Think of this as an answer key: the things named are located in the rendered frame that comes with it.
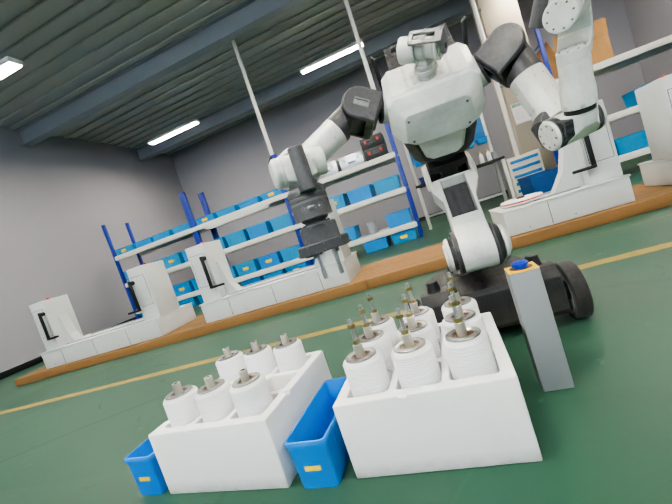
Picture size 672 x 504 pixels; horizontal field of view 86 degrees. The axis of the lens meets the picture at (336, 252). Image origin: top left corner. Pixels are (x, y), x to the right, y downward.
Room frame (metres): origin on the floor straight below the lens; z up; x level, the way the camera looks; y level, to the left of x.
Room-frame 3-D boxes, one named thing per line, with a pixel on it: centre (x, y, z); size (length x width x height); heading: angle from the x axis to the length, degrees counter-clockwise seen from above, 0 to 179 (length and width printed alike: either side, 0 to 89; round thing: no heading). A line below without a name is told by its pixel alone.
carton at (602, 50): (4.93, -3.84, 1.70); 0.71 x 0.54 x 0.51; 78
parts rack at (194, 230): (6.34, 1.25, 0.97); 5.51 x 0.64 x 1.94; 74
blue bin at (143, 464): (1.13, 0.67, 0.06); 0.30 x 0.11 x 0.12; 159
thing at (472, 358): (0.76, -0.20, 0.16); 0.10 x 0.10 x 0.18
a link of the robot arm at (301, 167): (0.82, 0.01, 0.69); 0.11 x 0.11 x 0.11; 10
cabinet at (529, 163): (5.80, -3.25, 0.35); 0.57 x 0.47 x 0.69; 164
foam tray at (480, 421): (0.91, -0.13, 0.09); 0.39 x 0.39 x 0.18; 72
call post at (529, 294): (0.89, -0.43, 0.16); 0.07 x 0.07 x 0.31; 72
